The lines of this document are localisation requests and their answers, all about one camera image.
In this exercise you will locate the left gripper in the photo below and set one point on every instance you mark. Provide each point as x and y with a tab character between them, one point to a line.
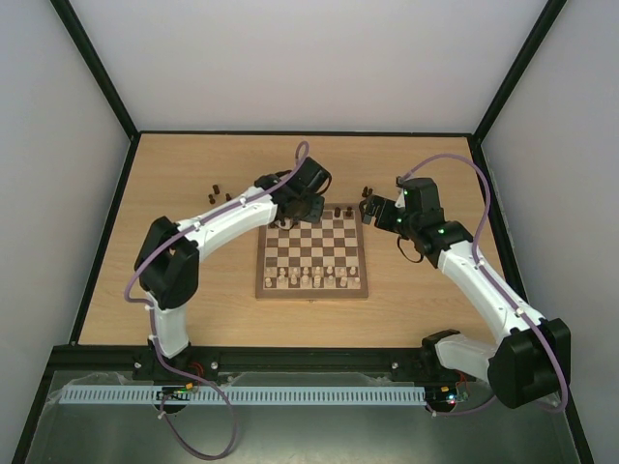
315	215

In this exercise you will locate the white slotted cable duct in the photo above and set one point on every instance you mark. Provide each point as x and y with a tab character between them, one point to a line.
245	396

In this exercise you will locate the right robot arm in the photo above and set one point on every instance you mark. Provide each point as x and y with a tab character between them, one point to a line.
530	358

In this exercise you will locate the wooden chess board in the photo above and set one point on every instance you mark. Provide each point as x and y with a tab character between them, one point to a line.
332	241

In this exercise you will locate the black aluminium frame rail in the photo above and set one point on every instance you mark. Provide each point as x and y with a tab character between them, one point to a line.
419	365

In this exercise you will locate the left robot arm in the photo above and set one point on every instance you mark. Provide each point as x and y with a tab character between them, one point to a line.
168	264

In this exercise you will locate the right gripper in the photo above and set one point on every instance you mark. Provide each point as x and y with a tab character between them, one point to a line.
380	211

